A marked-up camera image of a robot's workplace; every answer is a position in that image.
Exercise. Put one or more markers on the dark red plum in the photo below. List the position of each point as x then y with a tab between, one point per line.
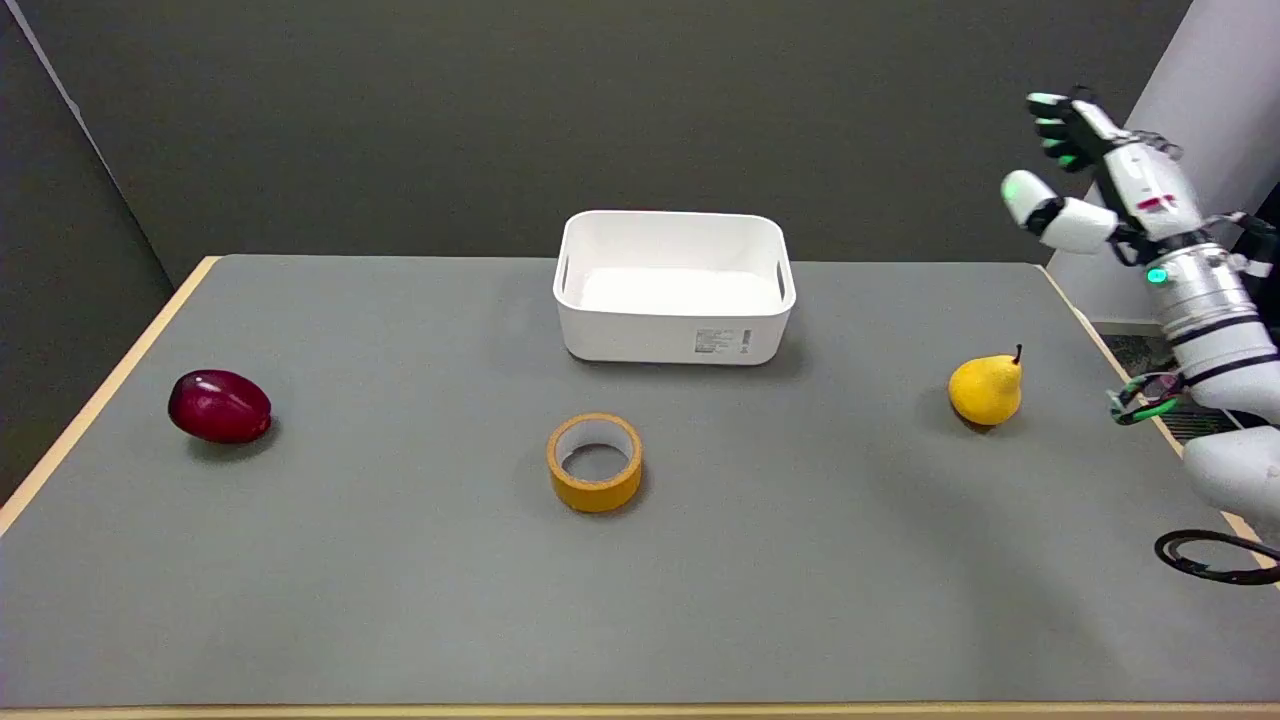
219	406

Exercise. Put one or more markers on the person in black garment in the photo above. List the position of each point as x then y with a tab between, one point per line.
1272	300

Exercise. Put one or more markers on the printed label sticker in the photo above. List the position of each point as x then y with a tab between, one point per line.
722	341

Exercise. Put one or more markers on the white plastic storage bin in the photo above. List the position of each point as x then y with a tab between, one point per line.
674	290

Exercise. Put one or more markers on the yellow pear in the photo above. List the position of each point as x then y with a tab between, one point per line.
986	389

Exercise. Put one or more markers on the yellow tape roll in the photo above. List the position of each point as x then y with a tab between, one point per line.
595	463

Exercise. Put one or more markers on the metal floor grille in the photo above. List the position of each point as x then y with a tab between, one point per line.
1195	425

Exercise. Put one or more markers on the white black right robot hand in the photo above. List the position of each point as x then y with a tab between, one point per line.
1145	190

